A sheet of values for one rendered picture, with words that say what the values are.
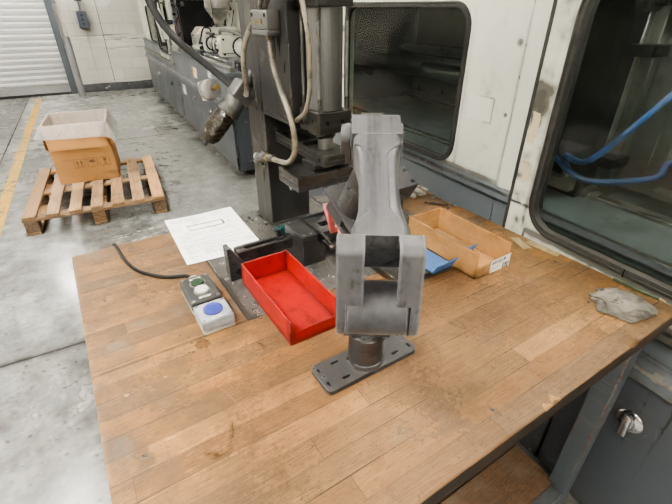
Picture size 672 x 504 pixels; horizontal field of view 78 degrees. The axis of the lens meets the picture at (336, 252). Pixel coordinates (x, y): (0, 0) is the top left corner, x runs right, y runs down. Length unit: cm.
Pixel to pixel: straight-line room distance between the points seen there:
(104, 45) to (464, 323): 961
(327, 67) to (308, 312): 52
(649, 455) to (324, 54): 130
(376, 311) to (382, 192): 13
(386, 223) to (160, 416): 51
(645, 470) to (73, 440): 195
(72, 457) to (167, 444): 130
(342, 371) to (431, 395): 16
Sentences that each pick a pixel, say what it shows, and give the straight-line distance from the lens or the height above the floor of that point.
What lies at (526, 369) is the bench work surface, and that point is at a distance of 87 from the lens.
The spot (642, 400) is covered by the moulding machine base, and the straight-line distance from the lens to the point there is 139.
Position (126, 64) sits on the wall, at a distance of 1014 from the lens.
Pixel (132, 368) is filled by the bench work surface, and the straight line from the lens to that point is 88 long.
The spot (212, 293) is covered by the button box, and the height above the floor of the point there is 93.
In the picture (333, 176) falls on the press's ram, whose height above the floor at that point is 113.
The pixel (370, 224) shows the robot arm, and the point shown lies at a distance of 44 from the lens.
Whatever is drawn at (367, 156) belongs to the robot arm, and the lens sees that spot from 53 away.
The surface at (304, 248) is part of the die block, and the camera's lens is 104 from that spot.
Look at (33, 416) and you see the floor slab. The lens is 225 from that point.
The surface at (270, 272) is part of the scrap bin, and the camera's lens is 103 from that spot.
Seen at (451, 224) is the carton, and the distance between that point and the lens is 123.
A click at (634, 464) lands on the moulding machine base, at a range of 152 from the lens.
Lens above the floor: 148
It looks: 31 degrees down
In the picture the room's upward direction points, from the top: straight up
